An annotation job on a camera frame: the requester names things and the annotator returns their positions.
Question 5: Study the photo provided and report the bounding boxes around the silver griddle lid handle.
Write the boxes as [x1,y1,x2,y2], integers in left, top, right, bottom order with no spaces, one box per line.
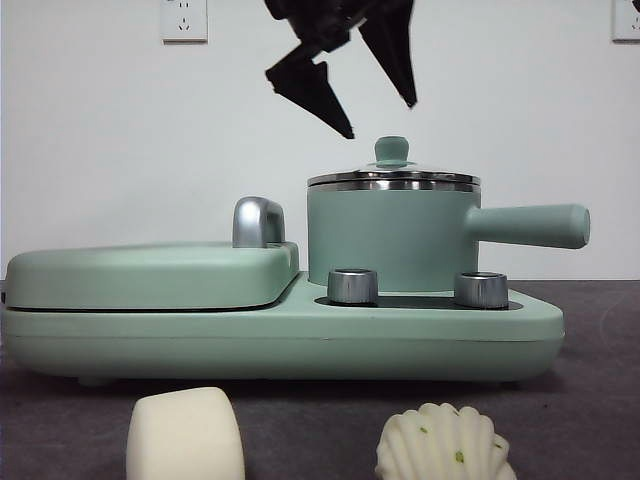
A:
[231,196,287,250]

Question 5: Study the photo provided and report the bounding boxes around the mint green handled pot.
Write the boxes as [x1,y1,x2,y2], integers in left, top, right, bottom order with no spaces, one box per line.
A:
[305,180,592,294]

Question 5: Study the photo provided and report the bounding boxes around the mint green griddle lid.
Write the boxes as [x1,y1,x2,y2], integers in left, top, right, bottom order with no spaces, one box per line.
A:
[5,241,301,311]

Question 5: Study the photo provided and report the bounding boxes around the smooth white steamed bun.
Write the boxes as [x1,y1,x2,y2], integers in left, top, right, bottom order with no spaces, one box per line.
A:
[125,386,247,480]

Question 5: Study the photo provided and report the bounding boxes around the silver control knob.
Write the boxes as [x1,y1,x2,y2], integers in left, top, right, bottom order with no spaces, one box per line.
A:
[326,267,379,305]
[453,271,510,309]

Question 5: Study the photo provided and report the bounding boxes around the glass pot lid green knob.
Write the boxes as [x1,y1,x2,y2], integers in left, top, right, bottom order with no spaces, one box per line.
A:
[306,135,481,189]

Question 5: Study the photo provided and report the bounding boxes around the white wall socket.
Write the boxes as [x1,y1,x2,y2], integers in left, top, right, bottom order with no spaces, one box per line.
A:
[611,0,640,43]
[160,0,209,44]

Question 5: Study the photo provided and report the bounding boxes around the mint green breakfast machine base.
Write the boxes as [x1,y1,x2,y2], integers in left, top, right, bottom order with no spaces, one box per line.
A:
[0,269,566,389]

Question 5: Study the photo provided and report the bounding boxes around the pleated white bun green flecks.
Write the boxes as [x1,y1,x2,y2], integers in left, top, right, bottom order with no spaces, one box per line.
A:
[374,402,518,480]

